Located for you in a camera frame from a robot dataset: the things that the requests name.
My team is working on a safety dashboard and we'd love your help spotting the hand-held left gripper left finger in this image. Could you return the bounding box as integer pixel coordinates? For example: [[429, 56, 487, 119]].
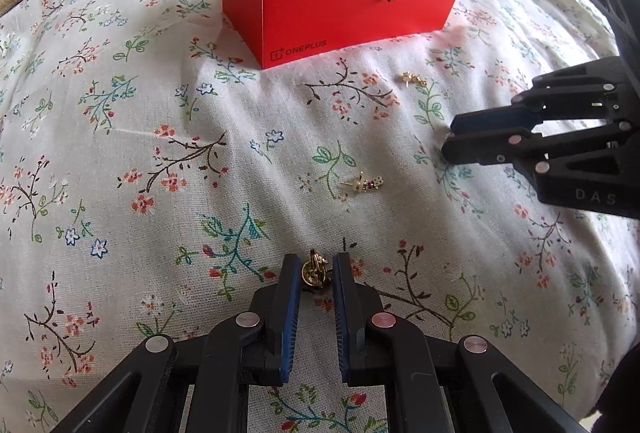
[[50, 253, 304, 433]]

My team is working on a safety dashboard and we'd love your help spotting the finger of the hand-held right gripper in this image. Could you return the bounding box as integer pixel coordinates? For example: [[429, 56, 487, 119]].
[[441, 120, 640, 174], [449, 56, 640, 136]]

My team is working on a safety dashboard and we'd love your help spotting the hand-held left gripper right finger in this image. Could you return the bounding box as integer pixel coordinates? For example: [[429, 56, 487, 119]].
[[332, 251, 592, 433]]

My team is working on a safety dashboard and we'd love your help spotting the gold round earring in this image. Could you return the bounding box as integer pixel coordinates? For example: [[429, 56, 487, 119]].
[[299, 248, 332, 287]]

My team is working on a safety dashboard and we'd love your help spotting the gold beaded stud earring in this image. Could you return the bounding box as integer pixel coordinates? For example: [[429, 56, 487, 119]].
[[341, 171, 385, 194]]

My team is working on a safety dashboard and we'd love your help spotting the red cardboard box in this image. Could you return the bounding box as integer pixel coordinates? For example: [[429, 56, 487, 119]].
[[218, 0, 465, 70]]

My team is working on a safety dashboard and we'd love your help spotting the floral bedsheet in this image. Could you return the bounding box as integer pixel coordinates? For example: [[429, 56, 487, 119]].
[[0, 0, 640, 433]]

